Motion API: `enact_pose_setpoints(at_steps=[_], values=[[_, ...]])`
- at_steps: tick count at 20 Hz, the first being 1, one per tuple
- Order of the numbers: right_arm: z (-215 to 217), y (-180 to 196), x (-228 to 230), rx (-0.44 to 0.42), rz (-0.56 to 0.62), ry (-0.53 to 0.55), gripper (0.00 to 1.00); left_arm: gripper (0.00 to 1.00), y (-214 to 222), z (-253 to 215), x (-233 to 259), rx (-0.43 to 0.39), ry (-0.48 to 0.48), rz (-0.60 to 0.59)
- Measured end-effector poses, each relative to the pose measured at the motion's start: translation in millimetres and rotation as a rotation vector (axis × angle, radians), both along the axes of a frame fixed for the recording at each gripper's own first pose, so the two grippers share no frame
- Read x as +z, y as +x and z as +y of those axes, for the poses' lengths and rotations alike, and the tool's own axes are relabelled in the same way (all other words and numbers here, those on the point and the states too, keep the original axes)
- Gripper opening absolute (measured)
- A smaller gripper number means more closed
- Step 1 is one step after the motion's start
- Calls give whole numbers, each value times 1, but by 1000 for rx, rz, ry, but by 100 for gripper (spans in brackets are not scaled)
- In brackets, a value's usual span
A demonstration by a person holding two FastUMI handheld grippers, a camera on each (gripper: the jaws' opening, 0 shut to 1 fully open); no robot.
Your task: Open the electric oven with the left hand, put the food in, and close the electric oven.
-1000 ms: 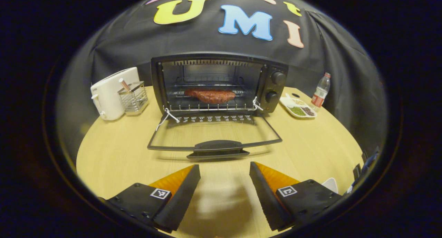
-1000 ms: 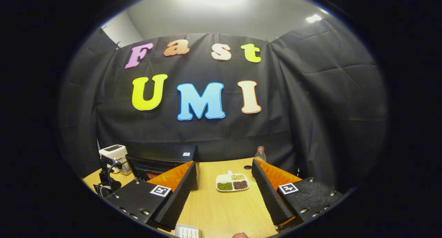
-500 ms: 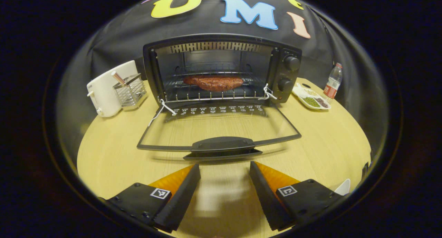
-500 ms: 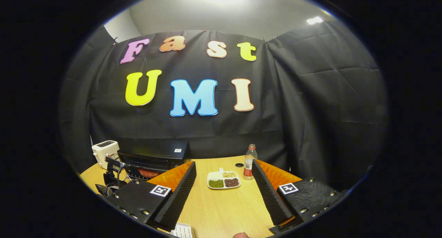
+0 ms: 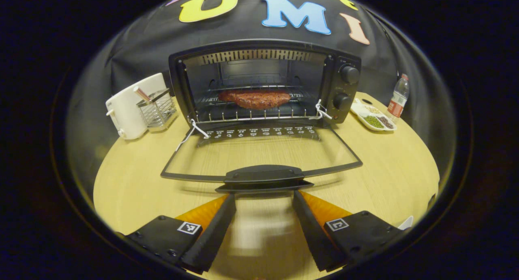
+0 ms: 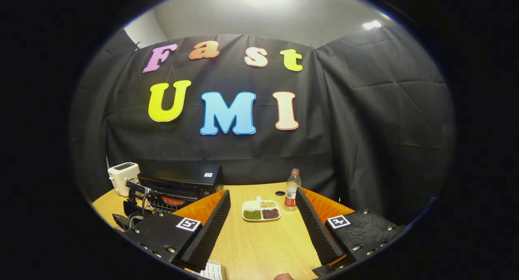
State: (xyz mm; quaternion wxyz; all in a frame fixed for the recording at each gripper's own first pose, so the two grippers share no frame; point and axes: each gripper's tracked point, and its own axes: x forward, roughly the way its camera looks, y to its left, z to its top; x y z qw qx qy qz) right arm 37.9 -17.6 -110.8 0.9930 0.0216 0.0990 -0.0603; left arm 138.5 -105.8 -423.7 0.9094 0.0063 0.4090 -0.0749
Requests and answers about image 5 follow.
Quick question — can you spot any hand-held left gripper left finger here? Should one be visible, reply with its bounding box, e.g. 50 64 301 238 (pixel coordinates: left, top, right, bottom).
122 193 237 274

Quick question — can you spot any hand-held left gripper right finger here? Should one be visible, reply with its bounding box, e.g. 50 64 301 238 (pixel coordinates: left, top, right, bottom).
293 190 406 272

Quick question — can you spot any brown grilled meat slice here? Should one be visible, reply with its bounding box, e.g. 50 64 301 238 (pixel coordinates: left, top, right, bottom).
218 89 292 110

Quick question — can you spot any black electric oven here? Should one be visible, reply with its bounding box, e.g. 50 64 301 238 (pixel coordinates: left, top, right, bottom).
161 39 363 193

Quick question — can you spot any white divided tray of beans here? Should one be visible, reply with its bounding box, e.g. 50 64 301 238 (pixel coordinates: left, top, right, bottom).
351 98 398 132

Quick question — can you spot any white toaster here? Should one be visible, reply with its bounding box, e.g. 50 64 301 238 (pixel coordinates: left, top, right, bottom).
105 72 169 140

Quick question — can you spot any clear plastic bottle red label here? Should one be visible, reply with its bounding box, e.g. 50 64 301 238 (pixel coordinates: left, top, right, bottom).
387 73 410 119

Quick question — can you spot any black backdrop cloth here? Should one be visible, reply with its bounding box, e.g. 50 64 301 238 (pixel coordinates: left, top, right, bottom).
67 0 457 183

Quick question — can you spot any white cable tie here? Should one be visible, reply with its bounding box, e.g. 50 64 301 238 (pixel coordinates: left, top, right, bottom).
309 99 333 121
175 118 210 152

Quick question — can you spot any small wire basket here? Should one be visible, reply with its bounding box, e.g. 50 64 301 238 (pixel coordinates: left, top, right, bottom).
136 88 178 130

